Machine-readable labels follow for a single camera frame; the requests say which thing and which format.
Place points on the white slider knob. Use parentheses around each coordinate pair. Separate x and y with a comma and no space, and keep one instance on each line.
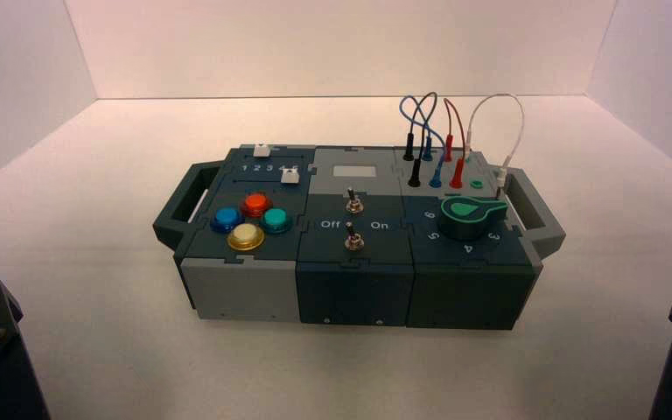
(262,151)
(290,177)

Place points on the grey blank label plate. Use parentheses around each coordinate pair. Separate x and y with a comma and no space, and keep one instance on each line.
(354,171)

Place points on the teal round push button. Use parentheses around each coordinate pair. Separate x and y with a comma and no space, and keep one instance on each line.
(275,220)

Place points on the red round push button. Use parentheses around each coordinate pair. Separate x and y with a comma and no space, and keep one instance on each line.
(256,204)

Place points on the dark teal grey control box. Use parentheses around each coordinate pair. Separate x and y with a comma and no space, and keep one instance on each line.
(353,290)

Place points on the yellow round push button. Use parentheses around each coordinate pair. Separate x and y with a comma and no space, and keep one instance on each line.
(245,236)

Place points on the blue round push button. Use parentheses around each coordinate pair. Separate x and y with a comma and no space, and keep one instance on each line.
(226,219)

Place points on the green rotary selector knob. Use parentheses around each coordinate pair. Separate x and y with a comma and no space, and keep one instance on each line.
(463,223)

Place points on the metal toggle switch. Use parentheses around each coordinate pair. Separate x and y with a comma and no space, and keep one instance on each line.
(354,240)
(354,203)

